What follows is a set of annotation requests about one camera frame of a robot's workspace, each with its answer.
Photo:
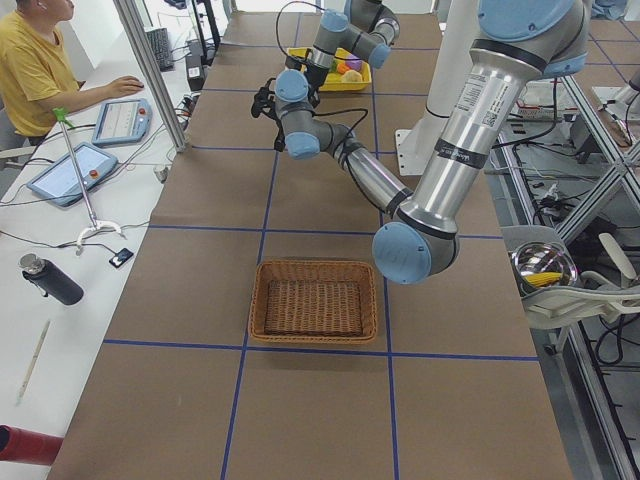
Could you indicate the steel bowl with corn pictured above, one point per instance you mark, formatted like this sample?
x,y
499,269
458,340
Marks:
x,y
539,265

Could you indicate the lower teach pendant tablet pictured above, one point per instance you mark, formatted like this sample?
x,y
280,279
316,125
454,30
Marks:
x,y
59,184

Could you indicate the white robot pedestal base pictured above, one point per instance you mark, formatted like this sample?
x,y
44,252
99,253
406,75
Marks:
x,y
434,61

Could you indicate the yellow woven basket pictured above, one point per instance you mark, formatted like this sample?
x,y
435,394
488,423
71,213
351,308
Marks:
x,y
333,83

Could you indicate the reacher grabber tool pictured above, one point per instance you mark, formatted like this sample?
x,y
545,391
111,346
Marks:
x,y
96,224

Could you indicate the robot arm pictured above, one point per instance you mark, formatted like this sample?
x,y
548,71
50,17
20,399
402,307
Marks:
x,y
518,42
366,29

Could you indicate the brown wicker basket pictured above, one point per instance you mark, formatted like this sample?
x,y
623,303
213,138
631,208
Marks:
x,y
313,302

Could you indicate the black keyboard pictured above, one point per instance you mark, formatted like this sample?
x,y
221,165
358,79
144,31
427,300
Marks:
x,y
158,40

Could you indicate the upper teach pendant tablet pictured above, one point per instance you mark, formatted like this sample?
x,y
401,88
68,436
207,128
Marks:
x,y
122,122

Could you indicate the toy croissant bread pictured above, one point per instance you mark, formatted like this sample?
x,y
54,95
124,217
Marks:
x,y
352,76

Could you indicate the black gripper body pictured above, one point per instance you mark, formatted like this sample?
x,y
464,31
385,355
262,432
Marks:
x,y
278,136

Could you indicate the teach pendant tablet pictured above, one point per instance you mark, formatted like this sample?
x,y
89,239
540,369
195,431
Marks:
x,y
122,122
59,184

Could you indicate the black water bottle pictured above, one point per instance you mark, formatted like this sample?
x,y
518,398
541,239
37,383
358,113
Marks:
x,y
52,281

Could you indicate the red cylinder object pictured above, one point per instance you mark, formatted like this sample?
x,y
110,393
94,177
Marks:
x,y
28,447

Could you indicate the person in yellow shirt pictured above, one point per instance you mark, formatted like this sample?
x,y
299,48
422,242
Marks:
x,y
36,76

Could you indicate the small black device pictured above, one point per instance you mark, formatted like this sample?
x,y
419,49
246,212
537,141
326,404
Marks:
x,y
121,257

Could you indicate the aluminium frame post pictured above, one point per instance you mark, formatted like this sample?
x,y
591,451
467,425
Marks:
x,y
134,29

